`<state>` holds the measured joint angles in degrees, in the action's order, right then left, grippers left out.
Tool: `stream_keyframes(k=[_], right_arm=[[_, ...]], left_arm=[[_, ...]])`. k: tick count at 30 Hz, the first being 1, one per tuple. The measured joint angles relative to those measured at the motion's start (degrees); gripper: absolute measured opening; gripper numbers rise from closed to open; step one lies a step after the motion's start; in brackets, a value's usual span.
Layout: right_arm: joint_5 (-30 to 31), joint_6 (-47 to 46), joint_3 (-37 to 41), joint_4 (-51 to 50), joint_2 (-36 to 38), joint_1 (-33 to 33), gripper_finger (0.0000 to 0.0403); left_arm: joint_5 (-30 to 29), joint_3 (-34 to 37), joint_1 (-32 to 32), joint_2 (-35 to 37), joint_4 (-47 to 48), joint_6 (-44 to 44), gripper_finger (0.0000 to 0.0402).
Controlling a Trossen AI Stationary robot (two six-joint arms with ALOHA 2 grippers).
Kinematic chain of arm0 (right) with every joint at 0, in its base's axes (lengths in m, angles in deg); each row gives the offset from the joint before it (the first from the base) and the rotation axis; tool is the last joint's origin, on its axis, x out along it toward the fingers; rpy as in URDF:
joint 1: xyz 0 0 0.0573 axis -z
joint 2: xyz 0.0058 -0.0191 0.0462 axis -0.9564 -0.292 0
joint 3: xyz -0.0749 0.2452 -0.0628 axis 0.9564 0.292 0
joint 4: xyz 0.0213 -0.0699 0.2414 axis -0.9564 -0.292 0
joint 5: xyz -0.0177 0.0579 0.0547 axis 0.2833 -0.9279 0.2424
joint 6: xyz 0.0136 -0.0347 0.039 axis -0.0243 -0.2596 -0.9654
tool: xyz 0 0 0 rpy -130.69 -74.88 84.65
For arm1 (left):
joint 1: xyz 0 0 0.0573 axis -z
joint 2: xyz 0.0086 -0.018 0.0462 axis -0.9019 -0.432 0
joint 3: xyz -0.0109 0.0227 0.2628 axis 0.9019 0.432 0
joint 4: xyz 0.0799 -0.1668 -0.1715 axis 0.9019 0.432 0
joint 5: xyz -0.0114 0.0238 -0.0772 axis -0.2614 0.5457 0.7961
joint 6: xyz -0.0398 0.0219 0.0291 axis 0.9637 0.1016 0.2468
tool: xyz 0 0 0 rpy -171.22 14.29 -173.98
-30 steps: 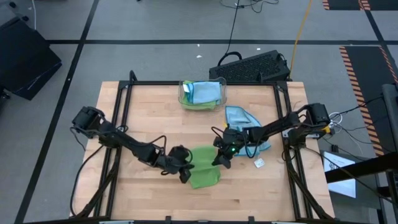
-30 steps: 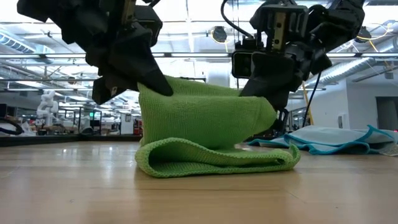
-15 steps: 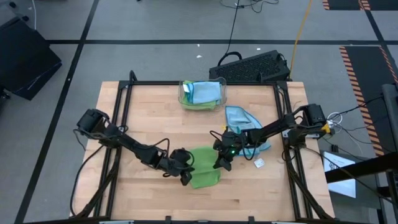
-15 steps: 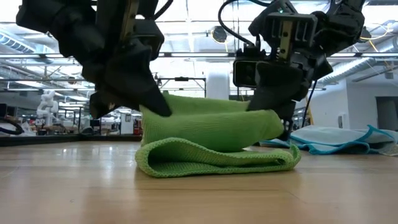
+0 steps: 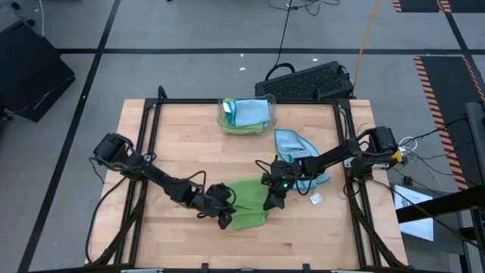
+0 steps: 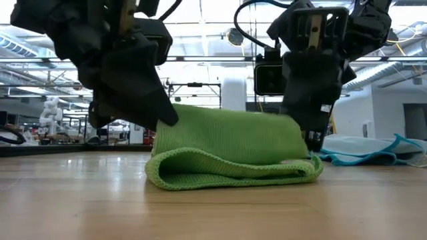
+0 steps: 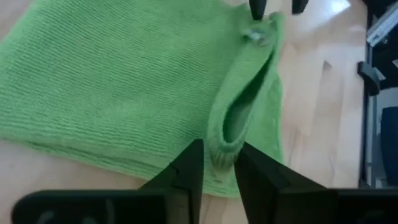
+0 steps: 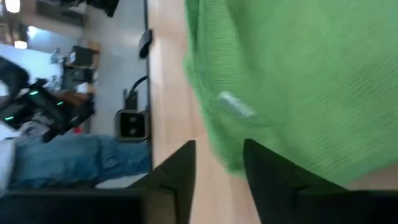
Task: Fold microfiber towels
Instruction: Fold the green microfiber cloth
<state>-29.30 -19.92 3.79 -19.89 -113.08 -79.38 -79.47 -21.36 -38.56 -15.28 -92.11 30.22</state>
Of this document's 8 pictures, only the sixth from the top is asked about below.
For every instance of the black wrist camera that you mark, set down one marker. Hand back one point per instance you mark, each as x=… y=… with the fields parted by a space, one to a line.
x=151 y=38
x=267 y=78

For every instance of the light blue microfiber towel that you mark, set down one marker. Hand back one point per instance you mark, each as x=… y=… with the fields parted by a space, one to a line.
x=367 y=148

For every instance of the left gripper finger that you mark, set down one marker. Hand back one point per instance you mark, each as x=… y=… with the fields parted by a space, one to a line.
x=95 y=116
x=133 y=86

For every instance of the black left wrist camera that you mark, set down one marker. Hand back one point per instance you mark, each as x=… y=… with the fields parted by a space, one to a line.
x=151 y=38

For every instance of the black overhead rig frame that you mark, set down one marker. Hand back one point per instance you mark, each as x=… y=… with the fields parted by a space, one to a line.
x=195 y=84

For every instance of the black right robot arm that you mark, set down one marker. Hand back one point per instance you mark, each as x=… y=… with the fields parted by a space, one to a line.
x=370 y=26

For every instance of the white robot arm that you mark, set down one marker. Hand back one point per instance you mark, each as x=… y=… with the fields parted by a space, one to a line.
x=50 y=115

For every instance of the green microfiber towel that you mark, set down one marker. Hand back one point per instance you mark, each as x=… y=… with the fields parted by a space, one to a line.
x=233 y=136

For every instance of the black metal table frame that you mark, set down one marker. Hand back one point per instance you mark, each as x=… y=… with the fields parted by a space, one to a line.
x=66 y=150

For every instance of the silver air duct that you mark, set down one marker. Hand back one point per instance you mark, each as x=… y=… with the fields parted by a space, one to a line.
x=373 y=75
x=16 y=46

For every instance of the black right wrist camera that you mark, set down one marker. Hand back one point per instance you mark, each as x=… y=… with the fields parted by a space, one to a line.
x=267 y=78

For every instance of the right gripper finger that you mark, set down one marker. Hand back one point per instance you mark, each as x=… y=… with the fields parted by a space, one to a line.
x=313 y=90

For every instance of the dark grey door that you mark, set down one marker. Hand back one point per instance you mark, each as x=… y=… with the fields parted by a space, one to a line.
x=415 y=121

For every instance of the white column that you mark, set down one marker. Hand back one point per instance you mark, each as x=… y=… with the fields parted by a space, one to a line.
x=233 y=93

